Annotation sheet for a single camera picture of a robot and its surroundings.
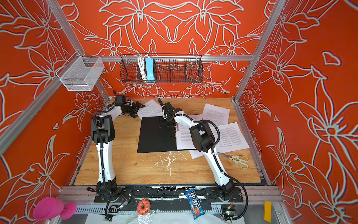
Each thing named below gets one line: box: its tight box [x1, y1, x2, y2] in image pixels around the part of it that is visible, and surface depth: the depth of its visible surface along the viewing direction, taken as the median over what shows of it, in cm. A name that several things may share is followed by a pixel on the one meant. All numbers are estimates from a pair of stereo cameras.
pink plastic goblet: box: [32, 196, 77, 220], surface depth 60 cm
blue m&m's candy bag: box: [185, 189, 206, 220], surface depth 71 cm
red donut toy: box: [137, 198, 151, 216], surface depth 70 cm
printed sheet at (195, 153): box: [188, 149, 204, 160], surface depth 90 cm
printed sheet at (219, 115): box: [201, 103, 231, 126], surface depth 113 cm
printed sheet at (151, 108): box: [137, 98, 163, 119], surface depth 113 cm
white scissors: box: [228, 155, 249, 170], surface depth 86 cm
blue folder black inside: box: [137, 116, 197, 154], surface depth 94 cm
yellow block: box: [263, 200, 272, 224], surface depth 70 cm
